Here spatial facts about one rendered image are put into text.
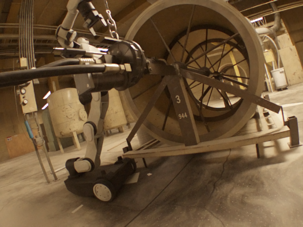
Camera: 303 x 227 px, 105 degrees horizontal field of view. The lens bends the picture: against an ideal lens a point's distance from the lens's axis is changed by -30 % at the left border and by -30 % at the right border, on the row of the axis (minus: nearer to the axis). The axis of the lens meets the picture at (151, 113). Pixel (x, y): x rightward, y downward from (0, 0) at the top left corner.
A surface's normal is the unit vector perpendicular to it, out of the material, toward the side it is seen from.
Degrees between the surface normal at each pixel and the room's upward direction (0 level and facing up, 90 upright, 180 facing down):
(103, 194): 90
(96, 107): 108
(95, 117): 90
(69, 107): 90
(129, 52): 90
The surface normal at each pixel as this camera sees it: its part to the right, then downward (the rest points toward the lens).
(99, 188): -0.22, 0.09
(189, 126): -0.55, 0.18
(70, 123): 0.45, -0.11
